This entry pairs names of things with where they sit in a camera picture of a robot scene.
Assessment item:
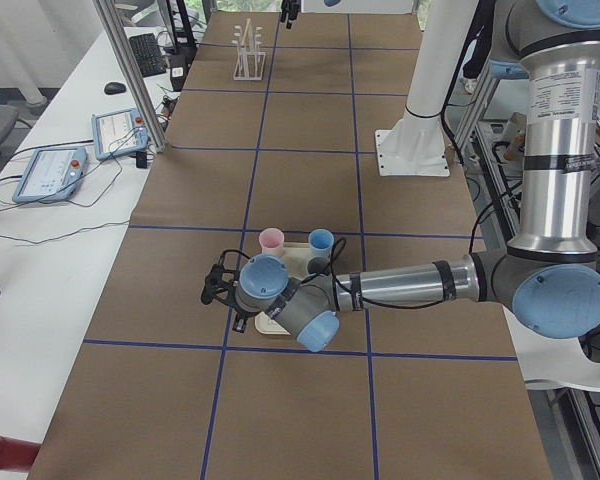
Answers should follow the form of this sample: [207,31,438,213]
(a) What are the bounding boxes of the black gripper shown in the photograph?
[201,249,258,332]
[279,0,301,23]

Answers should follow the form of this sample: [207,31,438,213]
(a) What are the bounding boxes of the pink plastic cup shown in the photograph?
[258,227,285,257]

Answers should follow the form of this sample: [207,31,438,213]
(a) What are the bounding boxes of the grey plastic cup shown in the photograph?
[307,257,331,276]

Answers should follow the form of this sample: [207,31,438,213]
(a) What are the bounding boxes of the blue plastic cup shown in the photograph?
[308,228,335,258]

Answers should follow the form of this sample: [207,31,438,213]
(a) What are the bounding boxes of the cream plastic tray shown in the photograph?
[255,242,339,346]

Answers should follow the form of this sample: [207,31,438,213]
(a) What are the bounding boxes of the black power box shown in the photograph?
[168,53,190,92]

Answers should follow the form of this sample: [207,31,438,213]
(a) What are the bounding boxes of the black keyboard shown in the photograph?
[128,33,166,77]

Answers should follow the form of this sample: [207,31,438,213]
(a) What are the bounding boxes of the black computer mouse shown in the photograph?
[103,81,127,95]

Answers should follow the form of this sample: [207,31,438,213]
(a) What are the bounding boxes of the far teach pendant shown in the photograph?
[91,108,149,161]

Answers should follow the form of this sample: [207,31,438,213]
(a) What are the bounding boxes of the teach pendant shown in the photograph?
[91,108,149,161]
[12,146,87,204]

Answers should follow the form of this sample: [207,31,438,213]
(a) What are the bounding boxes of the near teach pendant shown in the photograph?
[12,146,87,204]

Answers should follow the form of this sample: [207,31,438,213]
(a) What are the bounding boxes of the red cylinder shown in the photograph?
[0,435,41,473]

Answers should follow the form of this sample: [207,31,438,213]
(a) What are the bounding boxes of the white chair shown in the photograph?
[503,307,600,392]

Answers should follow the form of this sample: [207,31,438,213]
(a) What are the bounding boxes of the white wire cup rack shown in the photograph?
[231,18,266,81]

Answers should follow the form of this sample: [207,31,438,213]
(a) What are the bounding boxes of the aluminium frame post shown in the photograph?
[93,0,167,153]

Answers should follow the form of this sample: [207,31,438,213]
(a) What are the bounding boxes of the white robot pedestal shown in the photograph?
[375,0,478,177]

